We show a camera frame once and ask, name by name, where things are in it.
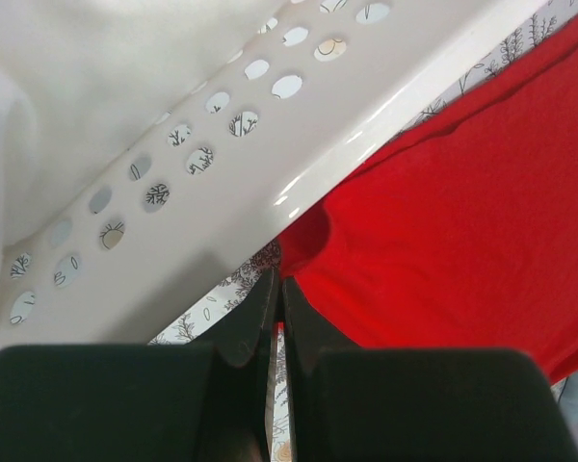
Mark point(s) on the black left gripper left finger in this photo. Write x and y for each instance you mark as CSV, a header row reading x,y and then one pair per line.
x,y
208,400

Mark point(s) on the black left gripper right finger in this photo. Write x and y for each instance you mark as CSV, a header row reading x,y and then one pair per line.
x,y
351,403

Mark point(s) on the red t shirt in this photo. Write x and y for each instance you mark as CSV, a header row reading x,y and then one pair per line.
x,y
462,216

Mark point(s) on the floral patterned table cloth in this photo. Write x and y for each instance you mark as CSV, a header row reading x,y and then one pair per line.
x,y
231,298

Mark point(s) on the white plastic laundry basket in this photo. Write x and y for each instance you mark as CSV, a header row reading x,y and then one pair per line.
x,y
244,155

